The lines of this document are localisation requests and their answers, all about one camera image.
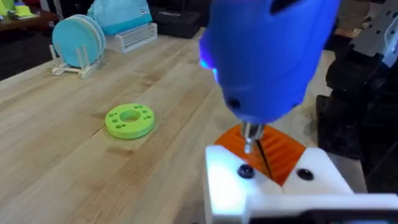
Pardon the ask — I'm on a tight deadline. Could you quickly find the blue electric screwdriver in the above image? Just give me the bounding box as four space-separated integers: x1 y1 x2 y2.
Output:
198 0 341 155

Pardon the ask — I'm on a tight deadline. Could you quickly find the small black screw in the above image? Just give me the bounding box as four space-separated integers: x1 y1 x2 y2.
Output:
238 164 256 180

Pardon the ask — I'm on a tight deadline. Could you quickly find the green disc with holes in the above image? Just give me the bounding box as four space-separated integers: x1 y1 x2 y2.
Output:
104 103 156 140

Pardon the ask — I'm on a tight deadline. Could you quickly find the white orange left gripper right finger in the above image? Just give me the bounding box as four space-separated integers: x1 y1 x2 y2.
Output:
259 124 354 195

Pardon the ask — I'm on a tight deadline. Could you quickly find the dark wooden side table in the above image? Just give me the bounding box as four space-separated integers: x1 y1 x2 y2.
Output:
0 6 60 32

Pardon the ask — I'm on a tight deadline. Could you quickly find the black bag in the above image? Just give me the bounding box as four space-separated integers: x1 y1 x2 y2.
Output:
148 5 205 39

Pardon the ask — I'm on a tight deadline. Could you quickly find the white orange left gripper left finger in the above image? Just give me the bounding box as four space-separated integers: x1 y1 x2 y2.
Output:
205 124 283 224

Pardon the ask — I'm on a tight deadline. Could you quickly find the yellow-green block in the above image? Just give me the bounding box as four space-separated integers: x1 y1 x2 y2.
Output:
13 4 35 18

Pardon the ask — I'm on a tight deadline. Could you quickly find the teal round plate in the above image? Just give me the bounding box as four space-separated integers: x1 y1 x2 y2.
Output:
72 14 107 62
52 18 102 68

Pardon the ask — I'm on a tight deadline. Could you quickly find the teal soft zip bag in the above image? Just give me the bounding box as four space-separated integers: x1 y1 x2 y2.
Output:
86 0 154 36

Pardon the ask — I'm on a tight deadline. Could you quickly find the small wooden peg rack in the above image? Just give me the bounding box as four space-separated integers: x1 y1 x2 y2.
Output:
49 43 105 80

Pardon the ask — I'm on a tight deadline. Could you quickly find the white slatted box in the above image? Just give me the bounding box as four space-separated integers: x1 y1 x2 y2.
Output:
104 22 158 54

